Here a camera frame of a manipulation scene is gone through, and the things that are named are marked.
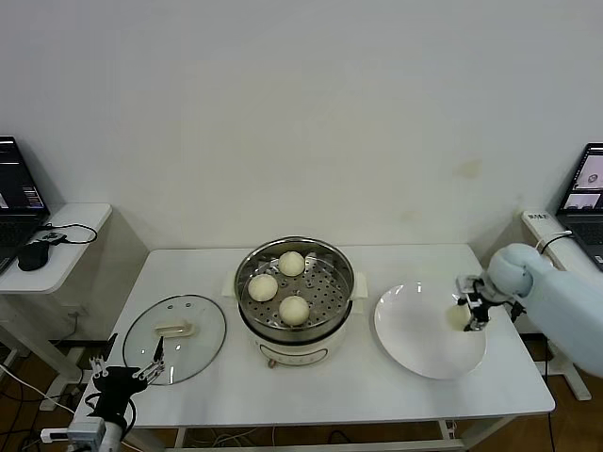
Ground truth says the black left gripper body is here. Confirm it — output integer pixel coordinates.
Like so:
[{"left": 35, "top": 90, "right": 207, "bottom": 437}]
[{"left": 91, "top": 366, "right": 148, "bottom": 420}]

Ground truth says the black computer mouse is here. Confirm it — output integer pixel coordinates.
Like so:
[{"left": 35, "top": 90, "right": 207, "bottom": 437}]
[{"left": 17, "top": 239, "right": 51, "bottom": 272}]

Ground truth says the white charging cable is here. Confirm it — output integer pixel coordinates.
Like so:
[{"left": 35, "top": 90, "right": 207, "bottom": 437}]
[{"left": 534, "top": 229, "right": 574, "bottom": 258}]

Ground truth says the white table frame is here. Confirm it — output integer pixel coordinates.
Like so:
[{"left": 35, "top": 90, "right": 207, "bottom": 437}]
[{"left": 176, "top": 418, "right": 467, "bottom": 452}]

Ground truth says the round glass pot lid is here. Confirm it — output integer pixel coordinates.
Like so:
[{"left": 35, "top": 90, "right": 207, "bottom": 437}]
[{"left": 122, "top": 294, "right": 228, "bottom": 386}]

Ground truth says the white steamed baozi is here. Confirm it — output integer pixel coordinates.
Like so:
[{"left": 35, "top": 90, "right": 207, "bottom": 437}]
[
  {"left": 278, "top": 295, "right": 311, "bottom": 328},
  {"left": 445, "top": 303, "right": 472, "bottom": 331},
  {"left": 248, "top": 274, "right": 279, "bottom": 302},
  {"left": 278, "top": 250, "right": 306, "bottom": 278}
]

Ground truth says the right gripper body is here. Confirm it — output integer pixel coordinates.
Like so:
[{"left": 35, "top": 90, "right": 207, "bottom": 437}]
[{"left": 455, "top": 275, "right": 491, "bottom": 307}]

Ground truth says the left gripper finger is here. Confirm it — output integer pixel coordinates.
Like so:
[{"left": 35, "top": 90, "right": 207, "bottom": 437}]
[
  {"left": 133, "top": 334, "right": 167, "bottom": 385},
  {"left": 89, "top": 332, "right": 119, "bottom": 378}
]

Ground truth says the black laptop with dark screen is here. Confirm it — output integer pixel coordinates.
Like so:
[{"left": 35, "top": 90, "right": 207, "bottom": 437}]
[{"left": 0, "top": 135, "right": 52, "bottom": 277}]

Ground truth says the white round plate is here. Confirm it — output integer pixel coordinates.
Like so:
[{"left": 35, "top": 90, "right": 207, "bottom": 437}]
[{"left": 374, "top": 282, "right": 488, "bottom": 381}]

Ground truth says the grey laptop with light screen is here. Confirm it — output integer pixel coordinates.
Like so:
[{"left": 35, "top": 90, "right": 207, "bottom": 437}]
[{"left": 555, "top": 142, "right": 603, "bottom": 273}]

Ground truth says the cream electric cooker base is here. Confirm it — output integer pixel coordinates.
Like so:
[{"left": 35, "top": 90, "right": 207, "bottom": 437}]
[{"left": 237, "top": 299, "right": 367, "bottom": 372}]

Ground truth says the white side table with mouse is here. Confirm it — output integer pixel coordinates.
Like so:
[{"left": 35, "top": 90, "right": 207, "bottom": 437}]
[{"left": 0, "top": 202, "right": 114, "bottom": 411}]

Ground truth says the black dongle with cable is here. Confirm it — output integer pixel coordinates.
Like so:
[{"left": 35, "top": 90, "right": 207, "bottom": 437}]
[{"left": 36, "top": 222, "right": 99, "bottom": 246}]

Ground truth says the stainless steel steamer basket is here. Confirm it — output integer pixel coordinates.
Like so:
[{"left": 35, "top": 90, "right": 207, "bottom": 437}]
[{"left": 220, "top": 237, "right": 369, "bottom": 333}]

